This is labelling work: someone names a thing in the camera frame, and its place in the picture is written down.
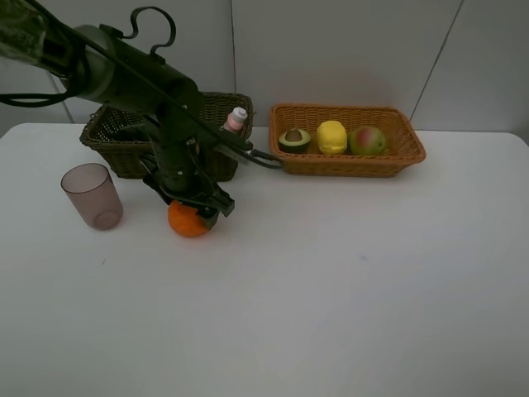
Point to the green red pear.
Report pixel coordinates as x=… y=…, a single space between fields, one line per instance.
x=367 y=141

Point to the translucent pink plastic cup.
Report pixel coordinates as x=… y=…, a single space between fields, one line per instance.
x=92 y=192

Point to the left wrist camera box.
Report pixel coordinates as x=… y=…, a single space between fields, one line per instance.
x=227 y=143

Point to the pink bottle white cap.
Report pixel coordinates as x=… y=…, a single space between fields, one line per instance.
x=236 y=120

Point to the yellow lemon toy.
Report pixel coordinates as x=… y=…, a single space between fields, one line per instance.
x=332 y=138

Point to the dark brown wicker basket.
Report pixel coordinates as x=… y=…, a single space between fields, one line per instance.
x=103 y=132

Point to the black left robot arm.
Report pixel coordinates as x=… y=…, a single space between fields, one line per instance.
x=97 y=64

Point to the orange tangerine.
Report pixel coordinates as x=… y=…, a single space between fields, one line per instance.
x=185 y=221

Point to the halved avocado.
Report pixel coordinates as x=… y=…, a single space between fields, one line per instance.
x=295 y=141

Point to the orange wicker basket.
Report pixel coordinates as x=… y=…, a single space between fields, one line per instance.
x=404 y=147

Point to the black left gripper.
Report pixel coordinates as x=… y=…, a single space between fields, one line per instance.
x=175 y=172

